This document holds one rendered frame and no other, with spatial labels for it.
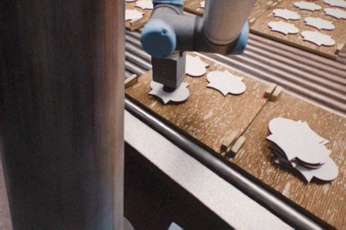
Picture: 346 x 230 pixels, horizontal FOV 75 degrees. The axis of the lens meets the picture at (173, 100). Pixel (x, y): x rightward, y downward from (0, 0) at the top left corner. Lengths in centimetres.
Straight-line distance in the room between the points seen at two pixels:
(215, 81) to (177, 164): 34
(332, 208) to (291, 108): 30
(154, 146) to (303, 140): 38
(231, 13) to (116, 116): 23
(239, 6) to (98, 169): 26
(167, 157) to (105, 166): 46
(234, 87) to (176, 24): 38
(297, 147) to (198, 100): 31
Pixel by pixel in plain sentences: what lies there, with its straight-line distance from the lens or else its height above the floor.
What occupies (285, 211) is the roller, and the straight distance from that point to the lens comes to 61.
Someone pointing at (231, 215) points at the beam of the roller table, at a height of 92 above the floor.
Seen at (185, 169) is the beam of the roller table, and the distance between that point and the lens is 60.
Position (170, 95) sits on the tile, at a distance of 72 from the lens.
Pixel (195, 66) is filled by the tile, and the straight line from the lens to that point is 87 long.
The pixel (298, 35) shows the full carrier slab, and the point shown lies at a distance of 123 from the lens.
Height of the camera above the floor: 144
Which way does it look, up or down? 44 degrees down
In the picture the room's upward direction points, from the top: straight up
